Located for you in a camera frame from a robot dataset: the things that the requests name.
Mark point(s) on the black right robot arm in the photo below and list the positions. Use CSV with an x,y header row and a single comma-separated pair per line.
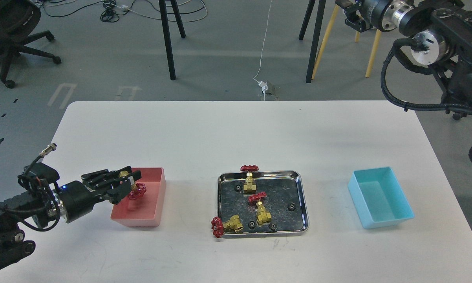
x,y
437,41

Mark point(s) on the blue plastic box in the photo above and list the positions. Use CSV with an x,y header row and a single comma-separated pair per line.
x,y
378,198

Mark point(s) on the pink plastic box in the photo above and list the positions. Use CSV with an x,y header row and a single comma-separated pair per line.
x,y
145,211

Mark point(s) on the black office chair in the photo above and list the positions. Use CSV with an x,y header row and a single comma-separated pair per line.
x,y
18,19

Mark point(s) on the brass valve tray corner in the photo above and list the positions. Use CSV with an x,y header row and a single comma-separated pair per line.
x,y
232,225

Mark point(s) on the stainless steel tray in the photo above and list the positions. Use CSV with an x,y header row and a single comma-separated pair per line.
x,y
281,187

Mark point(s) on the brass valve at tray top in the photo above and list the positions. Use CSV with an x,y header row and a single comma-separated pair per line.
x,y
249,186

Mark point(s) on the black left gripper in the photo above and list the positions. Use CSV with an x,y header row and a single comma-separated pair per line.
x,y
78,198

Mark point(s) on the brass valve tray centre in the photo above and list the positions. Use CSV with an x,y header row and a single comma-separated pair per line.
x,y
263,216

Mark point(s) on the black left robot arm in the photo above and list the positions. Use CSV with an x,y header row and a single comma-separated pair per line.
x,y
44,203

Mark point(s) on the brass valve red handle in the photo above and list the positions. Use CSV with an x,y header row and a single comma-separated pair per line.
x,y
128,185

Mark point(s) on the black stand legs right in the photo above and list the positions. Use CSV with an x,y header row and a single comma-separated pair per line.
x,y
316,33

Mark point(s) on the black stand legs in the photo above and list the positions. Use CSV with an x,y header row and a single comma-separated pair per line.
x,y
316,33
166,33

